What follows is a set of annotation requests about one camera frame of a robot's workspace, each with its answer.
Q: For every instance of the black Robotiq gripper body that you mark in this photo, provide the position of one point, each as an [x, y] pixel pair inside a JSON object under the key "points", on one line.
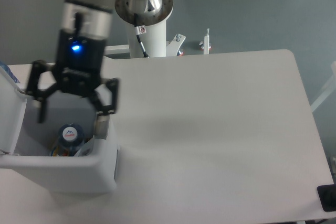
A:
{"points": [[78, 63]]}

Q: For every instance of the clear plastic water bottle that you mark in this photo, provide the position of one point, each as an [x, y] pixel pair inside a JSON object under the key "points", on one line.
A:
{"points": [[71, 135]]}

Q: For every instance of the white paper receipt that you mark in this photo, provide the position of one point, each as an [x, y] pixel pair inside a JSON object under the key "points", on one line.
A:
{"points": [[85, 150]]}

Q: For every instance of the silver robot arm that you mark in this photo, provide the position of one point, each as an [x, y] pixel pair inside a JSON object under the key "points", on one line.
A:
{"points": [[84, 31]]}

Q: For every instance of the white trash can lid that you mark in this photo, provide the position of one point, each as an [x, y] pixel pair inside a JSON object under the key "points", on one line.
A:
{"points": [[13, 105]]}

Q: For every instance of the white trash can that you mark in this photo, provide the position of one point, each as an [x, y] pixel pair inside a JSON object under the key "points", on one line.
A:
{"points": [[94, 173]]}

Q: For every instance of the colourful snack wrapper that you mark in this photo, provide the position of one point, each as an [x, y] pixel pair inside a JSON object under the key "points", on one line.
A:
{"points": [[62, 150]]}

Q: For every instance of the black clamp at table edge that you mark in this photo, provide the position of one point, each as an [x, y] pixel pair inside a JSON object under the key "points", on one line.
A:
{"points": [[327, 197]]}

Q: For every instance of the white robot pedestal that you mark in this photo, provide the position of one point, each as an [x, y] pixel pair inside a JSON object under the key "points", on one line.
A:
{"points": [[145, 23]]}

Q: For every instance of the white levelling foot bracket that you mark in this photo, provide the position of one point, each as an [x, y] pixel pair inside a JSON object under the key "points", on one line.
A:
{"points": [[205, 45]]}

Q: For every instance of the white frame bar right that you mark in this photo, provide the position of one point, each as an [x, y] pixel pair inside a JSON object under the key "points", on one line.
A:
{"points": [[327, 89]]}

